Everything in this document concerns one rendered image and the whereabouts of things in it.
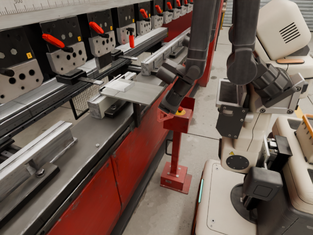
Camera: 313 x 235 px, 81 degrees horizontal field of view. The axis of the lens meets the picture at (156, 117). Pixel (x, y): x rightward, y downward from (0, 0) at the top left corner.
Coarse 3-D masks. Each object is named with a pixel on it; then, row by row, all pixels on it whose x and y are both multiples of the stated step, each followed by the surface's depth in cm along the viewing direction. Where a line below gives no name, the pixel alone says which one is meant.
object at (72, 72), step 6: (72, 72) 99; (78, 72) 100; (84, 72) 103; (60, 78) 98; (66, 78) 96; (72, 78) 96; (78, 78) 100; (84, 78) 100; (72, 84) 97; (96, 84) 96
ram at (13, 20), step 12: (108, 0) 75; (120, 0) 82; (132, 0) 91; (144, 0) 101; (24, 12) 48; (36, 12) 51; (48, 12) 54; (60, 12) 57; (72, 12) 61; (84, 12) 66; (0, 24) 44; (12, 24) 46; (24, 24) 49
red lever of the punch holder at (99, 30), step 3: (90, 24) 66; (93, 24) 66; (96, 24) 67; (93, 27) 67; (96, 27) 67; (99, 27) 69; (96, 30) 69; (99, 30) 69; (102, 30) 71; (99, 33) 71; (102, 33) 71; (102, 36) 74; (105, 36) 73; (108, 36) 74
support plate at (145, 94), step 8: (120, 80) 99; (128, 80) 99; (136, 88) 92; (144, 88) 92; (152, 88) 92; (160, 88) 92; (112, 96) 86; (120, 96) 86; (128, 96) 86; (136, 96) 86; (144, 96) 86; (152, 96) 86; (144, 104) 81
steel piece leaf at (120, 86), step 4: (116, 84) 95; (120, 84) 95; (124, 84) 95; (128, 84) 95; (132, 84) 92; (112, 88) 92; (116, 88) 92; (120, 88) 92; (124, 88) 88; (128, 88) 90
